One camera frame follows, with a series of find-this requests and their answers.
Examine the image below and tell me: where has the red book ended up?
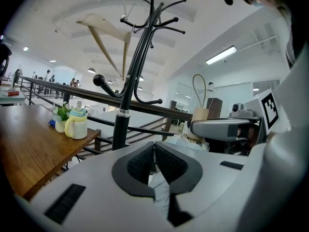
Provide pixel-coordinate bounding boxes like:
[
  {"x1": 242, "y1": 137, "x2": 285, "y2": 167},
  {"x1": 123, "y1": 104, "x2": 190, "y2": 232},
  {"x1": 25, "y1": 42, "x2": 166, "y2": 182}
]
[{"x1": 2, "y1": 89, "x2": 20, "y2": 97}]

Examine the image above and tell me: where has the black metal coat rack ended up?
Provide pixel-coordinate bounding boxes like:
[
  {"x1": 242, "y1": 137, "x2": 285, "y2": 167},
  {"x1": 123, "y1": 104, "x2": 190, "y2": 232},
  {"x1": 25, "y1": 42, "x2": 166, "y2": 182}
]
[{"x1": 93, "y1": 0, "x2": 188, "y2": 152}]

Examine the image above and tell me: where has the black office chair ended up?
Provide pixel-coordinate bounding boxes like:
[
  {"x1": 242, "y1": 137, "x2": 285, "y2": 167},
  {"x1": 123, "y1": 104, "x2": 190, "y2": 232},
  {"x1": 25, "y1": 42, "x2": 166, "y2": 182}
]
[{"x1": 0, "y1": 43, "x2": 13, "y2": 82}]

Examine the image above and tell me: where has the pale blue table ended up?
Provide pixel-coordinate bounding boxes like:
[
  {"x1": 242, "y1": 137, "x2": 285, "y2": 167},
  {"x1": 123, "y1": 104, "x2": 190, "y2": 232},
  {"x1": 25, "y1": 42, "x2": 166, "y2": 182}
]
[{"x1": 0, "y1": 86, "x2": 26, "y2": 106}]

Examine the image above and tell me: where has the yellow and white mug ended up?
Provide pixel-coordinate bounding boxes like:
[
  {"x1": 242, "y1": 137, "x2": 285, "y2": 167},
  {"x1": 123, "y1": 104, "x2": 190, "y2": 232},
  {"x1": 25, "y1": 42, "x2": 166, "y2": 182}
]
[{"x1": 64, "y1": 101, "x2": 88, "y2": 140}]

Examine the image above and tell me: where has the pale umbrella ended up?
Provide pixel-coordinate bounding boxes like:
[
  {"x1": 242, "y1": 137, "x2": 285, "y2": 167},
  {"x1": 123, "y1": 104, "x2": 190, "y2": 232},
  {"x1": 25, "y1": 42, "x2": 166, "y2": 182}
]
[{"x1": 148, "y1": 74, "x2": 211, "y2": 223}]

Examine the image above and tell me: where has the long ceiling light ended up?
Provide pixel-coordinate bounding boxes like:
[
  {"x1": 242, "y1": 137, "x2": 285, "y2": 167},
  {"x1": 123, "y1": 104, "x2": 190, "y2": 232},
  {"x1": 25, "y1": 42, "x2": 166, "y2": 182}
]
[{"x1": 205, "y1": 45, "x2": 238, "y2": 66}]

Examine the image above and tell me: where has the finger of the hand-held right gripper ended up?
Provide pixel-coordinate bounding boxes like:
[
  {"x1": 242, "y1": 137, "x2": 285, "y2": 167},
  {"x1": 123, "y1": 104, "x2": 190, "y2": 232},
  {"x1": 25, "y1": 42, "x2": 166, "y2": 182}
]
[{"x1": 190, "y1": 119, "x2": 252, "y2": 140}]

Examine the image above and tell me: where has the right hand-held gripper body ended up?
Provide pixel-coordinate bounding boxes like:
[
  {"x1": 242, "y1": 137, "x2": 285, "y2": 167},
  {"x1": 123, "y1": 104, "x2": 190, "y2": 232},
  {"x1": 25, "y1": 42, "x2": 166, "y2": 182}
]
[{"x1": 224, "y1": 88, "x2": 280, "y2": 155}]

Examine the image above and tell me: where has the dark wooden stair railing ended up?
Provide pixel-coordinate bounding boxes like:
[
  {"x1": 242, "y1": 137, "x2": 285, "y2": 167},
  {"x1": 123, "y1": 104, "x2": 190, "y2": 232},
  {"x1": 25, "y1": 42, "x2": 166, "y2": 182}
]
[{"x1": 12, "y1": 75, "x2": 224, "y2": 161}]

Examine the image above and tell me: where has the brown wooden table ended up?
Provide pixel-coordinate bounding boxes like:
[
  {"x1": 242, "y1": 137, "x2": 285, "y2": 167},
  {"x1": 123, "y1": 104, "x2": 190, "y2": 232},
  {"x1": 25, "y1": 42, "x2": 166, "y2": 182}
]
[{"x1": 0, "y1": 104, "x2": 102, "y2": 201}]

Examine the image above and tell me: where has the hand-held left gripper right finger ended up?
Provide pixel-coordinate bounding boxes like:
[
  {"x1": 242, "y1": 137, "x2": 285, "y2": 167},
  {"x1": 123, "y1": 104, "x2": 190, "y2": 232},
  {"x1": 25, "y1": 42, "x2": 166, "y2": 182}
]
[{"x1": 155, "y1": 142, "x2": 249, "y2": 232}]

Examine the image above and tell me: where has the beige wooden clothes hanger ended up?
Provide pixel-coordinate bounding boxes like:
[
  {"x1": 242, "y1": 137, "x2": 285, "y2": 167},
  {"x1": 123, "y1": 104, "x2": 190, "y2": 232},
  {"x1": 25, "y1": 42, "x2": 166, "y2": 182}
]
[{"x1": 76, "y1": 13, "x2": 132, "y2": 81}]

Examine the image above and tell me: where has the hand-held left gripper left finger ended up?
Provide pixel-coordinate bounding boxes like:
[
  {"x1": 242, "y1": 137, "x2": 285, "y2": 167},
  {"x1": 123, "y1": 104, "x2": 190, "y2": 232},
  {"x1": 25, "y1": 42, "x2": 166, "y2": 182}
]
[{"x1": 14, "y1": 141, "x2": 173, "y2": 232}]

